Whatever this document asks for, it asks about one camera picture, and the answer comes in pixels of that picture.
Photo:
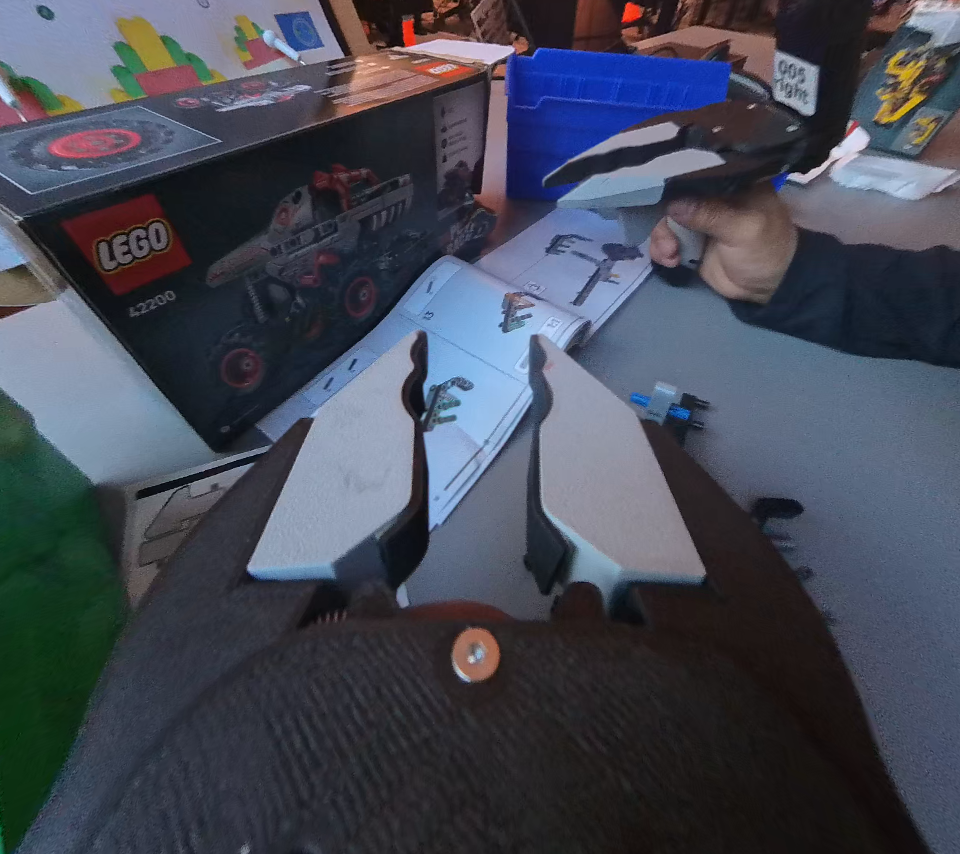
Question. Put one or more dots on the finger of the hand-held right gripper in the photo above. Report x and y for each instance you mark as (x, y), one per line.
(637, 183)
(622, 149)

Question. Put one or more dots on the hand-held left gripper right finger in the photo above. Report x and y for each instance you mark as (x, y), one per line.
(607, 487)

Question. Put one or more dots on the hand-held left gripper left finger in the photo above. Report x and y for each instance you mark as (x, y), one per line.
(345, 479)

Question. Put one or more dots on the black lego frame piece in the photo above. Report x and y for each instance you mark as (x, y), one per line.
(776, 509)

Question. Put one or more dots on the person's right forearm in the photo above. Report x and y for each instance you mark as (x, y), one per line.
(862, 299)

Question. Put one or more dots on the white lego beam blue pin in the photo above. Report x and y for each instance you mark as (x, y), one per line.
(664, 398)

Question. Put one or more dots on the yellow lego set box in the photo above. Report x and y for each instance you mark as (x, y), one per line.
(907, 89)

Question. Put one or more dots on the lego sticker sheet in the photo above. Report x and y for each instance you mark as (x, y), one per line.
(172, 517)

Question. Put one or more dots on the lego instruction booklet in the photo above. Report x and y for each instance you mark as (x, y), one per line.
(480, 314)

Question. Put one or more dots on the black lego set box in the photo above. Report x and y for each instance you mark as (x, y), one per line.
(262, 194)

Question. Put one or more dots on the person's right hand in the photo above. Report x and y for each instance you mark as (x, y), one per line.
(750, 247)

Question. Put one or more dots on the blue storage bin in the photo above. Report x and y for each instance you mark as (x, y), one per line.
(570, 112)

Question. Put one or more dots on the white plastic bag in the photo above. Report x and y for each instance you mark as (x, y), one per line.
(892, 176)

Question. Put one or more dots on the white flat board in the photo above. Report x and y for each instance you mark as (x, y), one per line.
(457, 52)

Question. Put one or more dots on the green storage bin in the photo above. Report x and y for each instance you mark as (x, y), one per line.
(45, 606)

